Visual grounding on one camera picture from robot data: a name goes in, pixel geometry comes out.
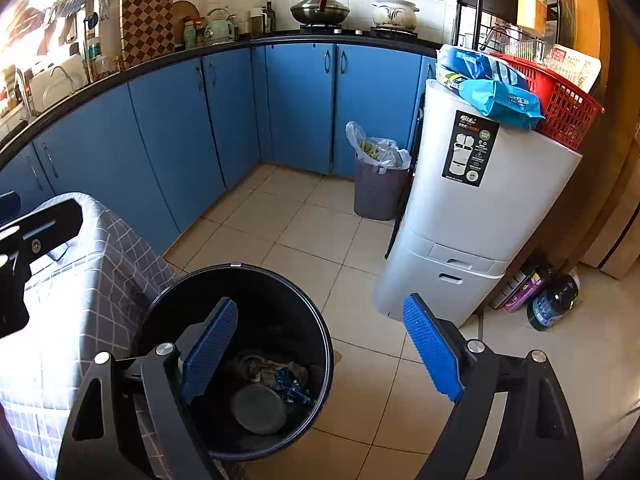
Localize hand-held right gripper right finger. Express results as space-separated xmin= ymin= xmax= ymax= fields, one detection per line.
xmin=402 ymin=292 xmax=585 ymax=480

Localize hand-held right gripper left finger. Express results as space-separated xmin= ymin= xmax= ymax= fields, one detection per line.
xmin=55 ymin=296 xmax=239 ymax=480

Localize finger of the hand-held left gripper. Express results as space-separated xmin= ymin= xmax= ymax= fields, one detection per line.
xmin=0 ymin=199 xmax=83 ymax=273
xmin=0 ymin=191 xmax=22 ymax=223

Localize black trash bin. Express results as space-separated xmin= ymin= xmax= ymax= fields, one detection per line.
xmin=132 ymin=262 xmax=335 ymax=462

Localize blue foil wrapper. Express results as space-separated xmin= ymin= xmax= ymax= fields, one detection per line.
xmin=274 ymin=367 xmax=313 ymax=406

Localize grey checked tablecloth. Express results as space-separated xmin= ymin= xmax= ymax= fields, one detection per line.
xmin=0 ymin=192 xmax=183 ymax=480

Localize purple bottle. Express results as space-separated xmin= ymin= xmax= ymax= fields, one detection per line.
xmin=502 ymin=260 xmax=553 ymax=313

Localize steel kitchen faucet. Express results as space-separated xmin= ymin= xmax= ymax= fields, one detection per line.
xmin=14 ymin=67 xmax=36 ymax=121

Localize dark round bottle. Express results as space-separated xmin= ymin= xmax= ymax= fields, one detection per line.
xmin=526 ymin=272 xmax=581 ymax=332

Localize blue kitchen cabinets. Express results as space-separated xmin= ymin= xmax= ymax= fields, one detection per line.
xmin=0 ymin=42 xmax=441 ymax=256

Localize white tall stacked bin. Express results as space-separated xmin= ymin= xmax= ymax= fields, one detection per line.
xmin=372 ymin=79 xmax=583 ymax=323

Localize grey waste basket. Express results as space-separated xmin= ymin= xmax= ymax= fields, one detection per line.
xmin=353 ymin=150 xmax=410 ymax=222

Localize clear plastic bin liner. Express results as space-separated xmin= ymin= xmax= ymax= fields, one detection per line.
xmin=346 ymin=121 xmax=412 ymax=176

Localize checkered wooden cutting board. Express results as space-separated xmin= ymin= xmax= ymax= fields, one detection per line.
xmin=120 ymin=0 xmax=176 ymax=68

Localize round wooden board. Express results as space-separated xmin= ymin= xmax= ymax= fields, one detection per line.
xmin=172 ymin=0 xmax=201 ymax=26

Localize pale green kettle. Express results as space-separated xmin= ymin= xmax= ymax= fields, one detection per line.
xmin=205 ymin=7 xmax=237 ymax=43

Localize red plastic basket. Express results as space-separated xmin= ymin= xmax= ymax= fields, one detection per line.
xmin=492 ymin=52 xmax=605 ymax=151

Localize blue and white packet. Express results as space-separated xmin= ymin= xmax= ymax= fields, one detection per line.
xmin=436 ymin=44 xmax=531 ymax=92

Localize white printed packet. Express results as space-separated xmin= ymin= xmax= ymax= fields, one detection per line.
xmin=550 ymin=44 xmax=602 ymax=93

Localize white floral pot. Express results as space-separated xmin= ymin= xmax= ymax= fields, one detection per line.
xmin=371 ymin=0 xmax=421 ymax=31

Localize black metal rack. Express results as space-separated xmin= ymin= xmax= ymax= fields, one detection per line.
xmin=452 ymin=0 xmax=563 ymax=51

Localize steel wok with lid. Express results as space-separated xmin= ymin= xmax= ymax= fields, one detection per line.
xmin=290 ymin=0 xmax=352 ymax=26

